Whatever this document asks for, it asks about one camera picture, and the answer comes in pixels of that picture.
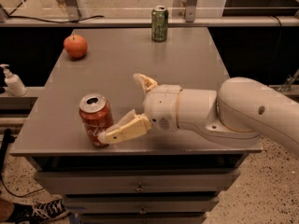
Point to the green soda can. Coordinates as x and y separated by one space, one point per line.
159 23

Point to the top drawer knob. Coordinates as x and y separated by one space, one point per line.
139 188

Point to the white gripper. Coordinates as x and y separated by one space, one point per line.
162 106

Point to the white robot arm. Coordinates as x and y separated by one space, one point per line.
240 111

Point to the orange apple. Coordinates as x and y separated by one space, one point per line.
75 46

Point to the white pump bottle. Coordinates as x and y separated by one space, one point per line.
13 81

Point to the grey drawer cabinet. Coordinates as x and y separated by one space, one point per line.
182 172

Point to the drawer knob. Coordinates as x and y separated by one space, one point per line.
142 211
139 188

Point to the black white sneaker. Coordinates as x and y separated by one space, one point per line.
39 213

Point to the red coke can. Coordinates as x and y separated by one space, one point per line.
95 113

